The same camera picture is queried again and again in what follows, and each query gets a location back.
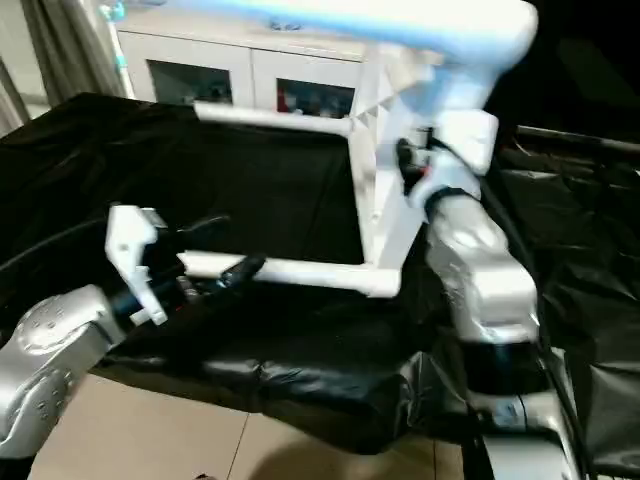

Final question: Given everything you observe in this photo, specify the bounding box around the white plastic table leg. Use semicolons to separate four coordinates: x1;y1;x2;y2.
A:
195;0;541;71
178;250;403;299
192;103;353;138

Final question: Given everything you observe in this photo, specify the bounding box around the white plastic table top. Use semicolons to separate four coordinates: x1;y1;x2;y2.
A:
345;40;451;299

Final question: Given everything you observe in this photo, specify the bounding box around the black work surface mat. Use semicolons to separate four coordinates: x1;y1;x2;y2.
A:
0;92;640;456

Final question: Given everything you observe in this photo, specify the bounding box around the white glass-door cabinet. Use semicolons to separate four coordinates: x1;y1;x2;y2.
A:
112;20;386;119

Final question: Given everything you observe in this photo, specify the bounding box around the dark black cabinet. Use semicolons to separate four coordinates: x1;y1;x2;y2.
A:
480;0;640;136

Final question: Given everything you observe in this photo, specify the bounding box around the grey curtain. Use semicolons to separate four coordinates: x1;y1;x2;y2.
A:
0;0;121;131

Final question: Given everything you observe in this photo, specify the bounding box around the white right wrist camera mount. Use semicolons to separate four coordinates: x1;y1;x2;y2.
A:
425;108;499;196

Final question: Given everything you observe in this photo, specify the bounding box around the white blue mop handle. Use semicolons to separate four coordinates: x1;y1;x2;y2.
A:
98;0;136;96

